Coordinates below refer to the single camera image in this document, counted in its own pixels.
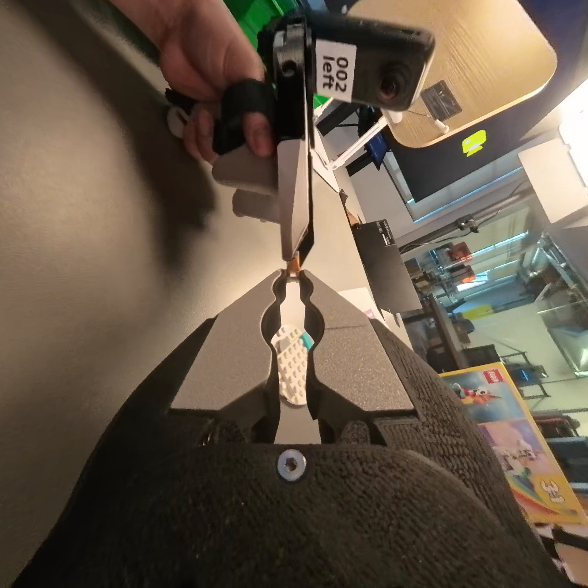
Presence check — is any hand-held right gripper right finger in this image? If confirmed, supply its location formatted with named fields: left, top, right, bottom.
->
left=299, top=269, right=415, bottom=445

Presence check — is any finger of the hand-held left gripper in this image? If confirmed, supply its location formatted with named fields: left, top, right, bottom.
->
left=211, top=139, right=317, bottom=268
left=232, top=188, right=282, bottom=222

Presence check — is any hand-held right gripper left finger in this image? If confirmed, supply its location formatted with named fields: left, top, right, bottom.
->
left=171, top=269, right=283, bottom=443

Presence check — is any white round studded plate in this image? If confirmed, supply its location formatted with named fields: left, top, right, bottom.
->
left=270, top=323, right=316, bottom=407

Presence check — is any green plastic bin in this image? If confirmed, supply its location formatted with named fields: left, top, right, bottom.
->
left=232, top=0, right=297, bottom=51

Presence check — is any yellow toy set box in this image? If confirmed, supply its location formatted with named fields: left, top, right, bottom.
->
left=439, top=360, right=583, bottom=528

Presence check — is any person's left hand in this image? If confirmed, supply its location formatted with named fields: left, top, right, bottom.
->
left=108, top=0, right=278, bottom=165

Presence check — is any small blue tablet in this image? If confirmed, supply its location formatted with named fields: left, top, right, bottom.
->
left=365, top=130, right=390, bottom=168

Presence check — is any black cardboard box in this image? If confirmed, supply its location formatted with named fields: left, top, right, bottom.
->
left=350, top=220, right=423, bottom=314

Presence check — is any wooden board with white stand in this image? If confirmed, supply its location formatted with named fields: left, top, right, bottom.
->
left=312, top=0, right=559, bottom=177

